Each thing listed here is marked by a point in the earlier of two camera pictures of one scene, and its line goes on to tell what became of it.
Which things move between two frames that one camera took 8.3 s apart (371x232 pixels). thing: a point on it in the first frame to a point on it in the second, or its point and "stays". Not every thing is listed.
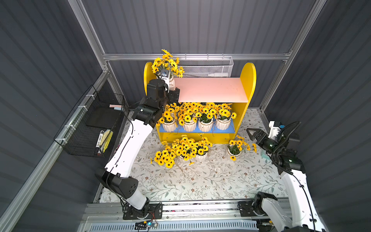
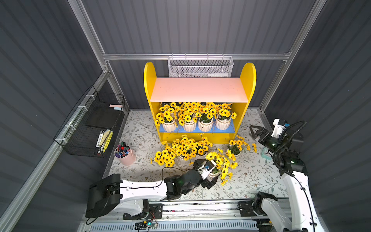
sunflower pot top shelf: (184, 149) stays
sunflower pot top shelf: (167, 62) to (223, 164)
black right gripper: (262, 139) stays
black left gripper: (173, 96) to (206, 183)
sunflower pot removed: (166, 157) stays
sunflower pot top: (235, 147) stays
